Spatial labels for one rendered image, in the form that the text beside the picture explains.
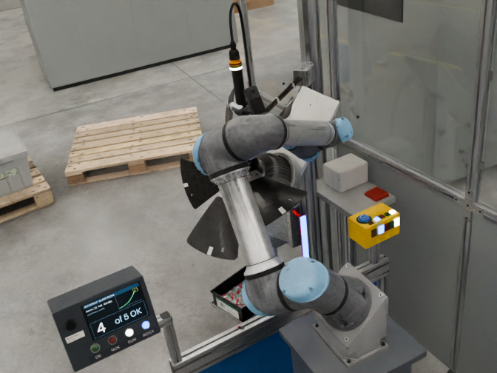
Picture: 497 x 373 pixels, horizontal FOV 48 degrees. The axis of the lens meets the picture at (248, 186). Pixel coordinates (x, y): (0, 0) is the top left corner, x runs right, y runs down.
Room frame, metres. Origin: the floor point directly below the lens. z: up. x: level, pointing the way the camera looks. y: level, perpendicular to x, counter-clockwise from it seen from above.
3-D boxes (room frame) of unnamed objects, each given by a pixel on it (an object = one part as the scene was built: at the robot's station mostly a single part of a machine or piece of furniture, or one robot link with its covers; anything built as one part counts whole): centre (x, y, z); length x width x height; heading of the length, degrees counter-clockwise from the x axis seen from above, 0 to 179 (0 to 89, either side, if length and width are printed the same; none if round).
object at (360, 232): (1.68, -0.44, 1.02); 0.16 x 0.10 x 0.11; 116
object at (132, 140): (4.83, 0.97, 0.07); 1.20 x 1.00 x 0.15; 95
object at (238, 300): (1.62, 0.06, 0.83); 0.19 x 0.14 x 0.04; 131
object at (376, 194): (2.14, -0.57, 0.87); 0.08 x 0.08 x 0.02; 27
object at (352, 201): (2.22, -0.46, 0.85); 0.36 x 0.24 x 0.03; 26
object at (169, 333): (1.32, 0.31, 0.96); 0.03 x 0.03 x 0.20; 26
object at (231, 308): (1.63, 0.06, 0.85); 0.22 x 0.17 x 0.07; 131
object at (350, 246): (2.22, -0.46, 0.42); 0.04 x 0.04 x 0.83; 26
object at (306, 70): (2.42, -0.32, 1.37); 0.10 x 0.07 x 0.09; 151
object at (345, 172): (2.30, -0.45, 0.92); 0.17 x 0.16 x 0.11; 116
